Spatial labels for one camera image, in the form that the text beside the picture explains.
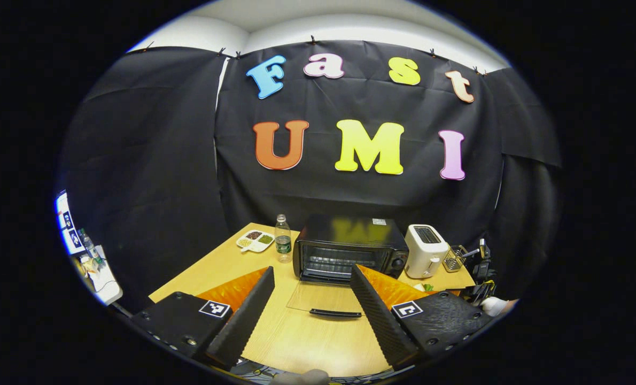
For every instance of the white toaster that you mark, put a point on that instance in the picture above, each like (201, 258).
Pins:
(426, 251)

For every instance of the black backdrop cloth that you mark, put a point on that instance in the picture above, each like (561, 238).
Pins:
(323, 198)

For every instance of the small clear drink bottle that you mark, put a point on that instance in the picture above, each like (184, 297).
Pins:
(89, 247)

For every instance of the clear water bottle green label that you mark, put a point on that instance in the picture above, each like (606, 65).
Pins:
(282, 240)

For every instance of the white divided snack plate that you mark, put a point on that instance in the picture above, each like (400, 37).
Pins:
(255, 240)

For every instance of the blue white printed board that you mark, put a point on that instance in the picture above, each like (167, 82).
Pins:
(67, 224)

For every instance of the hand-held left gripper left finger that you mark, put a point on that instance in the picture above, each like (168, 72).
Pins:
(246, 321)

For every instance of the black electric oven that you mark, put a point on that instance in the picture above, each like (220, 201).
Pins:
(350, 235)

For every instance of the sandwich with lettuce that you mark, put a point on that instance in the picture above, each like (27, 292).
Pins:
(425, 287)

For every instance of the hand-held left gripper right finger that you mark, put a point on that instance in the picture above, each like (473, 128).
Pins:
(382, 321)

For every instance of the white side table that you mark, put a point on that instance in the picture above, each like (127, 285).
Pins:
(107, 283)

